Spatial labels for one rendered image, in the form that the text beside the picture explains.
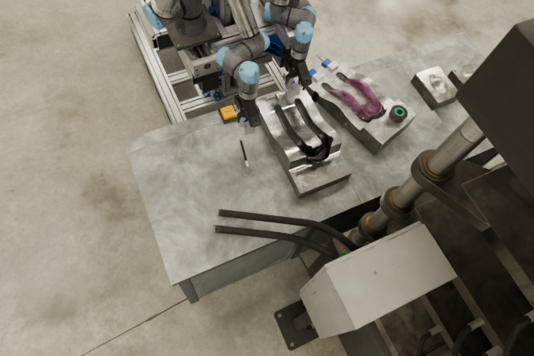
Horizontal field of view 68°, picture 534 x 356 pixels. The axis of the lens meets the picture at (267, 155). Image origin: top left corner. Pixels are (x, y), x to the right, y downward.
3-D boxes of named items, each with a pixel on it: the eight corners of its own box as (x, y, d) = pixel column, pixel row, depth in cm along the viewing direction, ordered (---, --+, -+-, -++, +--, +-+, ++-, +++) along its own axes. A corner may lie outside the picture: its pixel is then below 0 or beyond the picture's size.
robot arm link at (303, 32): (316, 21, 161) (313, 36, 157) (311, 40, 170) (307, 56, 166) (297, 17, 161) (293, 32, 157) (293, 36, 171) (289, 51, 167)
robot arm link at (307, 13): (293, 0, 168) (288, 18, 163) (319, 6, 168) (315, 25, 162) (290, 15, 175) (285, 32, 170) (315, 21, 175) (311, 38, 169)
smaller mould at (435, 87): (410, 81, 214) (415, 73, 207) (432, 74, 218) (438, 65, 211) (431, 110, 206) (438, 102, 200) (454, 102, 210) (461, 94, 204)
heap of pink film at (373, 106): (325, 93, 198) (329, 83, 191) (349, 75, 204) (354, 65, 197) (363, 128, 190) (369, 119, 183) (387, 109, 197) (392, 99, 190)
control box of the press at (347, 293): (266, 315, 228) (317, 253, 98) (313, 293, 236) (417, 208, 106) (283, 355, 220) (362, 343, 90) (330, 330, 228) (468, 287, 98)
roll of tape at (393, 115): (386, 118, 188) (388, 114, 184) (391, 106, 191) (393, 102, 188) (402, 125, 187) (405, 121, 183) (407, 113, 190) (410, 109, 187)
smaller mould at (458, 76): (446, 77, 217) (451, 70, 212) (464, 70, 221) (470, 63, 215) (465, 101, 211) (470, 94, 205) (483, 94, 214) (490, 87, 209)
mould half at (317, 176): (253, 110, 196) (255, 94, 184) (300, 95, 203) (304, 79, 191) (298, 199, 177) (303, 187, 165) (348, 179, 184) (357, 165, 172)
